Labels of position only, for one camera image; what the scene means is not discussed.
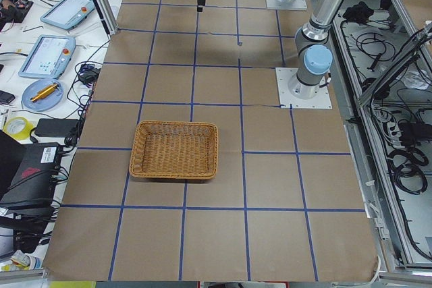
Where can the black computer box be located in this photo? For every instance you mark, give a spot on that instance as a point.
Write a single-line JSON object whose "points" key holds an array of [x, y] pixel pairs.
{"points": [[27, 172]]}

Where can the blue plate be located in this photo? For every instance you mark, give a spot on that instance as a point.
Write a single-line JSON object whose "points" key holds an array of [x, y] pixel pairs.
{"points": [[45, 104]]}

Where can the black smartphone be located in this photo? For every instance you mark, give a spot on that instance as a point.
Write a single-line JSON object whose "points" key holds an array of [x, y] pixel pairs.
{"points": [[6, 97]]}

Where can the lower teach pendant tablet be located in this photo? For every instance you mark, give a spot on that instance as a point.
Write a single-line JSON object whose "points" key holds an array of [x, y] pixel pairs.
{"points": [[49, 57]]}

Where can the brass cylinder tool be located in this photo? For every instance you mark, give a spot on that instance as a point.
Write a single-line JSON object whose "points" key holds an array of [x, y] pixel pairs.
{"points": [[45, 92]]}

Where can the yellow-green tape roll on desk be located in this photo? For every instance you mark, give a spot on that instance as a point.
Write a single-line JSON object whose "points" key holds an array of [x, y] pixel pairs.
{"points": [[18, 128]]}

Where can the teach pendant tablet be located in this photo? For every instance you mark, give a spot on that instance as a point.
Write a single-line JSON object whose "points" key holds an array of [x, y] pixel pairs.
{"points": [[67, 14], [49, 57]]}

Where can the brown wicker basket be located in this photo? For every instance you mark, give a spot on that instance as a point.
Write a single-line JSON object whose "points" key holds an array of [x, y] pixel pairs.
{"points": [[174, 150]]}

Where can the upper teach pendant tablet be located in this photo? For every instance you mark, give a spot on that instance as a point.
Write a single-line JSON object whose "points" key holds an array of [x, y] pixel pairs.
{"points": [[67, 14]]}

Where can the black power adapter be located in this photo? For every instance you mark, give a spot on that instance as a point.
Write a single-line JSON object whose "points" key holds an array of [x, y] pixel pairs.
{"points": [[55, 128]]}

